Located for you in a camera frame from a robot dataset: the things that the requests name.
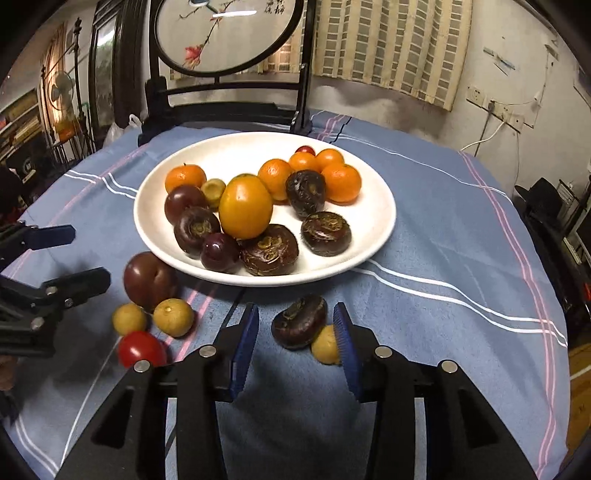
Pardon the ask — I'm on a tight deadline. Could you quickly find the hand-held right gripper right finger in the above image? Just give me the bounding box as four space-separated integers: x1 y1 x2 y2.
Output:
332 302 539 480

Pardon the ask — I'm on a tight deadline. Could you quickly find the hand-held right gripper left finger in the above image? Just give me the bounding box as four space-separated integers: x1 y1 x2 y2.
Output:
55 302 260 480

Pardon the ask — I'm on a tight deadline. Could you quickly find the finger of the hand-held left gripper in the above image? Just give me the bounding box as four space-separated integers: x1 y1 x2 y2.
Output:
0 267 112 325
0 222 76 268

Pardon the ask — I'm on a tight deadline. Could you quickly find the large dark brown water chestnut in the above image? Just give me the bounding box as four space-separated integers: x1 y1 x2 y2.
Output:
239 224 300 277

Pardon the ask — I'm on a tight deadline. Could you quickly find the white oval plate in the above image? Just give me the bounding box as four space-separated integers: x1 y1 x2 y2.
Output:
134 132 397 287

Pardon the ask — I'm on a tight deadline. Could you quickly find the large yellow kumquat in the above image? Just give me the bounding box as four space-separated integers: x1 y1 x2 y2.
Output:
218 174 274 240

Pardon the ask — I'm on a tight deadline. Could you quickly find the small orange tangerine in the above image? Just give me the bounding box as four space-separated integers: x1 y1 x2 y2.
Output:
321 163 362 204
165 164 207 195
257 158 293 201

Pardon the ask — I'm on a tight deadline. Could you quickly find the tan longan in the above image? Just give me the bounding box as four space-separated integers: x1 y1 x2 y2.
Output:
311 324 342 365
201 178 227 208
112 303 148 337

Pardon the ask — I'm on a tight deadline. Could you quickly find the greenish yellow longan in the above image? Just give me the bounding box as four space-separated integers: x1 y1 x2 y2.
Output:
153 298 195 337

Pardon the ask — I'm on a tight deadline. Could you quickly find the blue striped tablecloth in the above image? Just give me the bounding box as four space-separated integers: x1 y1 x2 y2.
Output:
9 108 570 480

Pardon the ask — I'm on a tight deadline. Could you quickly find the bookshelf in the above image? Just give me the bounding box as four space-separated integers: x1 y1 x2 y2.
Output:
0 88 48 177

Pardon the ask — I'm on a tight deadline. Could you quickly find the clear plastic bag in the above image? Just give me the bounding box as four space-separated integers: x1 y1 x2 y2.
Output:
102 114 142 148

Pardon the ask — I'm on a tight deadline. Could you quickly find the standing fan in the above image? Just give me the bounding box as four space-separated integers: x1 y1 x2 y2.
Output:
48 71 77 112

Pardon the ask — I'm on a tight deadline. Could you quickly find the dark wooden framed cabinet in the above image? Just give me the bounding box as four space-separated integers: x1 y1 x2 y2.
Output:
88 0 153 136

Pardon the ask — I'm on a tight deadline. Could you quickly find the yellow orange kumquat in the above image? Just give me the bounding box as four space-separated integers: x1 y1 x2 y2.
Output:
288 151 321 174

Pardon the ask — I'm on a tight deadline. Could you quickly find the black side furniture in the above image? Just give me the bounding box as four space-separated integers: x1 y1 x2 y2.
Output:
515 185 591 326

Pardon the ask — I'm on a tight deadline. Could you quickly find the black hat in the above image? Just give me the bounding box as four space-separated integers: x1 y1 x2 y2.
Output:
515 178 567 219

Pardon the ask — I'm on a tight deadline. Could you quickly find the round embroidered table screen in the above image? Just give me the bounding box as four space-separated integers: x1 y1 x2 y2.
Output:
139 0 320 145

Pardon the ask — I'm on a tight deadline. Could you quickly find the checked beige curtain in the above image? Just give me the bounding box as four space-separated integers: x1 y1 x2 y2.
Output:
259 0 474 112

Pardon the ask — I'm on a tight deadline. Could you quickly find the white power cable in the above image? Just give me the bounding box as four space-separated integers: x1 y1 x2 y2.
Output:
459 111 505 153

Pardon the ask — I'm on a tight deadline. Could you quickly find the white wall power strip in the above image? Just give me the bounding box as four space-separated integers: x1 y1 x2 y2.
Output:
466 85 526 133

